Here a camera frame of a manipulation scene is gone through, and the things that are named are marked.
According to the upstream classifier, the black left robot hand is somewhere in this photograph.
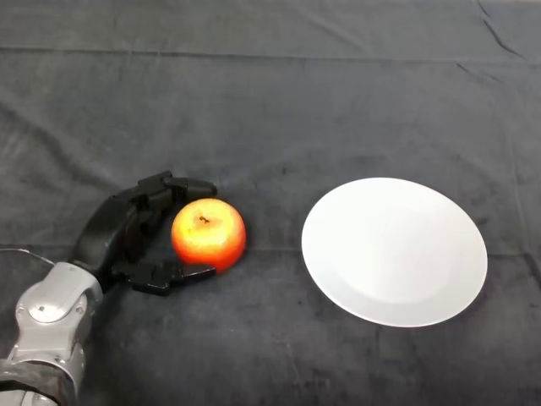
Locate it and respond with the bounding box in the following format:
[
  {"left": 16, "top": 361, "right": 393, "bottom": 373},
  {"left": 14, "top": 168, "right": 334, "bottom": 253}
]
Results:
[{"left": 68, "top": 170, "right": 218, "bottom": 296}]

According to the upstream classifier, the red yellow apple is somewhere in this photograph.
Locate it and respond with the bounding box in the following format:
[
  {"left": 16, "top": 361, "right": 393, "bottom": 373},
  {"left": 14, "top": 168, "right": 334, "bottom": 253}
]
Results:
[{"left": 171, "top": 198, "right": 247, "bottom": 272}]

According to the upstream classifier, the white round plate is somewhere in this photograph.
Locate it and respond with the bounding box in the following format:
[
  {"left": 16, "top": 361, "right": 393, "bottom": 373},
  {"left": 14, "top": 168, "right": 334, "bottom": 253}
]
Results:
[{"left": 301, "top": 177, "right": 489, "bottom": 328}]

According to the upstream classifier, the black table cloth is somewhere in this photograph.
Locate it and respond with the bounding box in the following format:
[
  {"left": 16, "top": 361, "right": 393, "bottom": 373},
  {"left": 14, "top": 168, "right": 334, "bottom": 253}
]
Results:
[{"left": 0, "top": 0, "right": 541, "bottom": 406}]

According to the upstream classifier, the thin wrist cable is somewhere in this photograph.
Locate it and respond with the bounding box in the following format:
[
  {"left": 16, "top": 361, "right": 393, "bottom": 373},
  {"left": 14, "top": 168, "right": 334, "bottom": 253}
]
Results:
[{"left": 0, "top": 248, "right": 56, "bottom": 268}]

